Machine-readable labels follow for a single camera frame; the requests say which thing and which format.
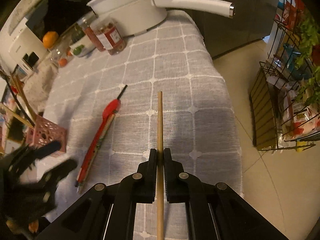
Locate wooden chopstick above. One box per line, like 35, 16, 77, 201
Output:
1, 103, 34, 128
11, 75, 37, 121
156, 91, 164, 240

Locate pink perforated utensil holder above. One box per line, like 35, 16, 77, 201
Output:
25, 115, 67, 157

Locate grey checked tablecloth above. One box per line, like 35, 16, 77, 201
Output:
36, 10, 242, 194

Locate floral cloth over shelf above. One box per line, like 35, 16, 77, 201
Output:
23, 59, 58, 113

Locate clear glass jar with fruit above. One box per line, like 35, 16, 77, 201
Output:
49, 43, 73, 68

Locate green lime on bowl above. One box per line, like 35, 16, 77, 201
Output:
73, 45, 84, 56

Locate orange tangerine on jar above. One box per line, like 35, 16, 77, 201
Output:
42, 31, 59, 49

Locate white stacked bowls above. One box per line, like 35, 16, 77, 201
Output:
70, 33, 96, 57

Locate green leafy vegetable bunch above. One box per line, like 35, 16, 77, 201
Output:
295, 11, 319, 106

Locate dark green squash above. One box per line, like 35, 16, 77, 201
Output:
71, 27, 85, 44

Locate short jar with red label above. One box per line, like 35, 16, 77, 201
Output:
89, 17, 126, 55

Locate tall jar of red spice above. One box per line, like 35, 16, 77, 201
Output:
77, 11, 106, 51

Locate black microwave oven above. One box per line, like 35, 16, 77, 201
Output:
26, 0, 90, 40

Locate white electric cooking pot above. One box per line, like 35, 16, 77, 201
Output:
87, 0, 234, 37

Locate dark grey refrigerator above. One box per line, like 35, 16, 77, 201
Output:
159, 0, 281, 58

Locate red plastic bags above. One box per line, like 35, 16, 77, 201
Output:
275, 0, 319, 64

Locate black wire storage rack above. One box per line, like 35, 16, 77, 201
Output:
249, 20, 319, 151

